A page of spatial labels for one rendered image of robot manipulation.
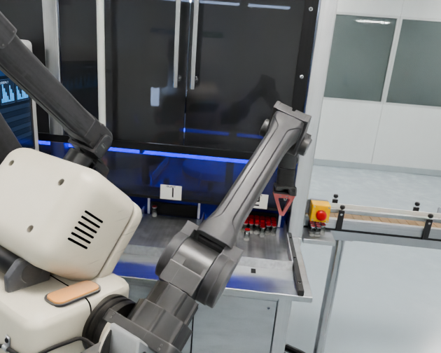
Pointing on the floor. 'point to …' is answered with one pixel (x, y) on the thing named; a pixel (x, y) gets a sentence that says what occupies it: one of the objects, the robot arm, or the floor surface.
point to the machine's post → (322, 29)
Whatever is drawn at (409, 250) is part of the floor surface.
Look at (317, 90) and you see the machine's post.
